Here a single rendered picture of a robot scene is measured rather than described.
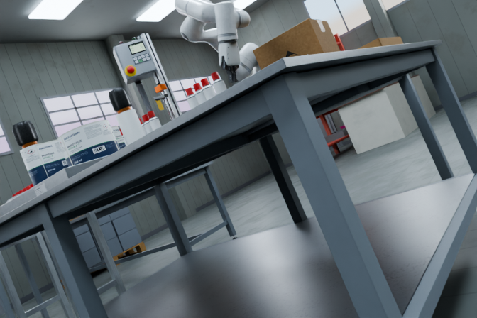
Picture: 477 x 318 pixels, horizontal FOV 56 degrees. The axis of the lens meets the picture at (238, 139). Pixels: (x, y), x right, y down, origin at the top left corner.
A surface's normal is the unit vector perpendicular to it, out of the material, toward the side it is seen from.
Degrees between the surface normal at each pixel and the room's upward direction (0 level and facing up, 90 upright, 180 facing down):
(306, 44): 90
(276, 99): 90
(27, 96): 90
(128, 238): 90
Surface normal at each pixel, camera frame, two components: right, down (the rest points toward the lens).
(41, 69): 0.73, -0.34
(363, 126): -0.55, 0.20
